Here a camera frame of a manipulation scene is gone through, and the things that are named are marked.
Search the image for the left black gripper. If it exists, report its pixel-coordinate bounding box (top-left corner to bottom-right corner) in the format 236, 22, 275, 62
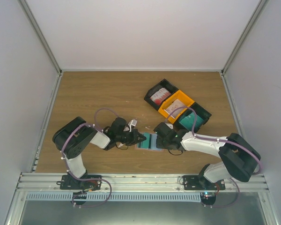
116, 129, 146, 146

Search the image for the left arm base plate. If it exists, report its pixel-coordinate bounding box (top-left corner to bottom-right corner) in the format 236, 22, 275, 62
56, 174, 102, 191

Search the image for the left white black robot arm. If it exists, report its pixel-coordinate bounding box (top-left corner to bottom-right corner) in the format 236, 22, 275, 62
52, 117, 147, 189

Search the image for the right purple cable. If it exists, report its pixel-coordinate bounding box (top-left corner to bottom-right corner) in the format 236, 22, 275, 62
166, 106, 263, 175

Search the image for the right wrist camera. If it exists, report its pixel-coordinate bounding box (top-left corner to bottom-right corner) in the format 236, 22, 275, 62
167, 123, 173, 129

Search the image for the aluminium mounting rail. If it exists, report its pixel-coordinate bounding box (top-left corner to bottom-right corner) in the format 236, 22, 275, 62
16, 173, 269, 193

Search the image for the black bin near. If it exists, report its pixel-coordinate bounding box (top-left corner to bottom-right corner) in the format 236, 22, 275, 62
174, 102, 212, 133

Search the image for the black bin far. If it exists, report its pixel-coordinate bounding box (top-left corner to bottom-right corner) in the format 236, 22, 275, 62
144, 79, 178, 111

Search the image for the teal card stack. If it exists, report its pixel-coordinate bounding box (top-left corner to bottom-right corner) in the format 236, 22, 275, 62
179, 113, 204, 133

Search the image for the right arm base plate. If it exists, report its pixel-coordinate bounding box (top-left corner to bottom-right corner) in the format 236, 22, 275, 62
178, 175, 226, 191

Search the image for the white red card orange bin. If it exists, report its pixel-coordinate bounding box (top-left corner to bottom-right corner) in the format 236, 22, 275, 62
165, 99, 185, 118

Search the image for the white red cards far bin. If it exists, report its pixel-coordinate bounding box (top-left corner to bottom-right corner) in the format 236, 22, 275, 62
150, 88, 171, 105

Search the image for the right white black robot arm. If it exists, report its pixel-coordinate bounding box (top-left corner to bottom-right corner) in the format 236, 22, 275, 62
154, 122, 261, 190

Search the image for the teal credit card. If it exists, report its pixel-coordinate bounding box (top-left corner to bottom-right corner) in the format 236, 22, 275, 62
137, 133, 152, 150

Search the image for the orange bin middle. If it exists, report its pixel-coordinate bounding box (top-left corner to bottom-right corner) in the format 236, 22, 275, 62
158, 90, 195, 124

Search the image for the pink clear card holder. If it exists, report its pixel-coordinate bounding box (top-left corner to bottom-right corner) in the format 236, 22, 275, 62
135, 132, 163, 152

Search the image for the black bin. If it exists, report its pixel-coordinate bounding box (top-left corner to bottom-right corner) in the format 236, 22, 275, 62
174, 102, 212, 133
144, 79, 178, 111

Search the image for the grey slotted cable duct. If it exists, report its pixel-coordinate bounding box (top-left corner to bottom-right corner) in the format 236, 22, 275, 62
26, 192, 201, 203

